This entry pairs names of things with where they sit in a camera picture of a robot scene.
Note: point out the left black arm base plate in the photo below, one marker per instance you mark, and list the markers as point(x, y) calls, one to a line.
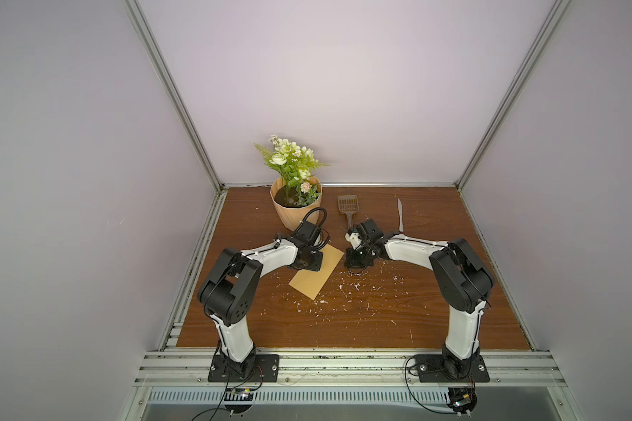
point(256, 368)

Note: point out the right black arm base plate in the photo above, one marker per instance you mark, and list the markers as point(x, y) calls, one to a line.
point(447, 369)

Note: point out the small brown slotted scoop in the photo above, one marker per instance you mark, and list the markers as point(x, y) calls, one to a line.
point(348, 205)

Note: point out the grey plastic knife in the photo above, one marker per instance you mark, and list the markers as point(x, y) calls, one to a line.
point(400, 214)

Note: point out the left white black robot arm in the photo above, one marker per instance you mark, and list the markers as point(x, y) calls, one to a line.
point(230, 286)

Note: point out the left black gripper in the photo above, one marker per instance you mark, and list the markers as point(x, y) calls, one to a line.
point(318, 262)

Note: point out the brown kraft envelope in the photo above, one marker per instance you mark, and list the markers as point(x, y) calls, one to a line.
point(310, 283)

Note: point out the beige ribbed flower pot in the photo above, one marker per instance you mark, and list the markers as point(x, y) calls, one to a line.
point(291, 217)

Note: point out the aluminium front rail frame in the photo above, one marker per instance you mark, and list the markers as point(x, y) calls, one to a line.
point(325, 367)

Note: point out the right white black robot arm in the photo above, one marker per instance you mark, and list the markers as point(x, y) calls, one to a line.
point(463, 279)

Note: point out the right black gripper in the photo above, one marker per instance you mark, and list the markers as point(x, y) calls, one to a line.
point(358, 257)

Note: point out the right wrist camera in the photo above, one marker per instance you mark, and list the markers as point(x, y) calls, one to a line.
point(354, 240)

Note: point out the artificial green white plant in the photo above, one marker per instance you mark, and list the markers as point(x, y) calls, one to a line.
point(295, 166)

